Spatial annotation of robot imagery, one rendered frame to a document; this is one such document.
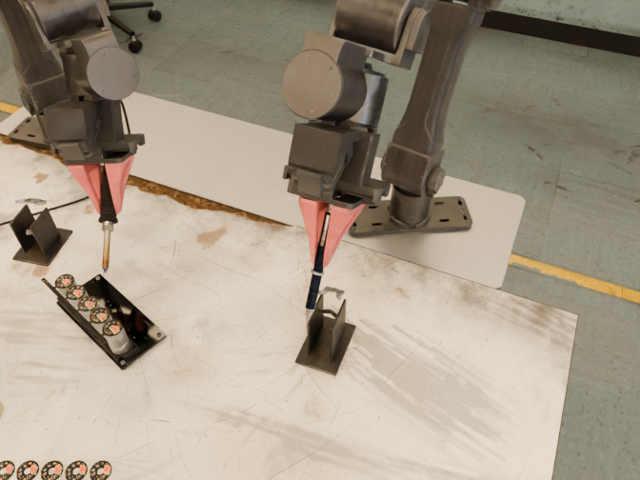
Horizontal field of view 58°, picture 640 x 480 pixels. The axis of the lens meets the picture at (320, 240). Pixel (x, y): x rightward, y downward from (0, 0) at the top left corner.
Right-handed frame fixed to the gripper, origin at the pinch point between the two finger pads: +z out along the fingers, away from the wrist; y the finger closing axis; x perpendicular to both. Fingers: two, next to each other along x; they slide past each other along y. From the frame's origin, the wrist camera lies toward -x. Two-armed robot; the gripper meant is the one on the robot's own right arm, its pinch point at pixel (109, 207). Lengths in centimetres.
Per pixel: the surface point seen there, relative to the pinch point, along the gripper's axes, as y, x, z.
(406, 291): 40.5, 0.6, 14.6
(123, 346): 2.1, -9.0, 16.0
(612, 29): 178, 207, -20
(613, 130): 156, 155, 18
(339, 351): 29.9, -8.3, 18.8
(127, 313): 0.9, -1.9, 14.9
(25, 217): -16.1, 10.3, 4.1
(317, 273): 26.8, -18.7, 3.0
